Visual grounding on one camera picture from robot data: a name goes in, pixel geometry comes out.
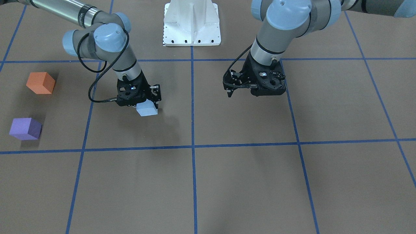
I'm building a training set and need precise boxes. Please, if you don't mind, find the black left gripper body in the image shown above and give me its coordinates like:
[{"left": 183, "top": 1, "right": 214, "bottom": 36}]
[{"left": 239, "top": 53, "right": 287, "bottom": 97}]

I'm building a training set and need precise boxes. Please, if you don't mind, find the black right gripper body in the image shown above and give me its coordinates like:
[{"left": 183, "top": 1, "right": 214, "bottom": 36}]
[{"left": 116, "top": 71, "right": 153, "bottom": 106}]

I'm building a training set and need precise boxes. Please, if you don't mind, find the light blue foam block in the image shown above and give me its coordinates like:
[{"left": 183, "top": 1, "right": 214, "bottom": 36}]
[{"left": 136, "top": 99, "right": 158, "bottom": 117}]

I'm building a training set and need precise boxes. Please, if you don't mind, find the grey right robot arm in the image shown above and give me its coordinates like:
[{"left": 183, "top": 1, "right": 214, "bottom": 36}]
[{"left": 19, "top": 0, "right": 162, "bottom": 116}]

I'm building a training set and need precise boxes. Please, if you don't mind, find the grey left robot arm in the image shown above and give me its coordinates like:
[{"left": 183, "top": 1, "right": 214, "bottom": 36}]
[{"left": 223, "top": 0, "right": 416, "bottom": 97}]

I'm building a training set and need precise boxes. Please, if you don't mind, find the orange foam block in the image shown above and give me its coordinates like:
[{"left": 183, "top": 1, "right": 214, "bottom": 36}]
[{"left": 26, "top": 72, "right": 56, "bottom": 94}]

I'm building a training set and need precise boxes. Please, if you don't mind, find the purple foam block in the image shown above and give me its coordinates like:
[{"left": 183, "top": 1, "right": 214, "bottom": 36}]
[{"left": 9, "top": 118, "right": 43, "bottom": 140}]

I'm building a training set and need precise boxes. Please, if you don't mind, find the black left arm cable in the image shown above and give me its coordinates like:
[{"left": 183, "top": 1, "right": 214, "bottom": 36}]
[{"left": 226, "top": 44, "right": 253, "bottom": 77}]

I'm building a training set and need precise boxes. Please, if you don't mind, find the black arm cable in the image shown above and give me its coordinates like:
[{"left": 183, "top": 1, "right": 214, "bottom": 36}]
[
  {"left": 226, "top": 44, "right": 253, "bottom": 77},
  {"left": 77, "top": 29, "right": 130, "bottom": 103}
]

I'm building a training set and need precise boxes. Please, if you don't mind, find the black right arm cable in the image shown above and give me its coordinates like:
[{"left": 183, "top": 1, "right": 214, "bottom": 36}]
[{"left": 77, "top": 29, "right": 130, "bottom": 103}]

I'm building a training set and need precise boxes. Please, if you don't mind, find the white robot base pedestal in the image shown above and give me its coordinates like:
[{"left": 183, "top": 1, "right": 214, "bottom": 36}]
[{"left": 162, "top": 0, "right": 221, "bottom": 46}]

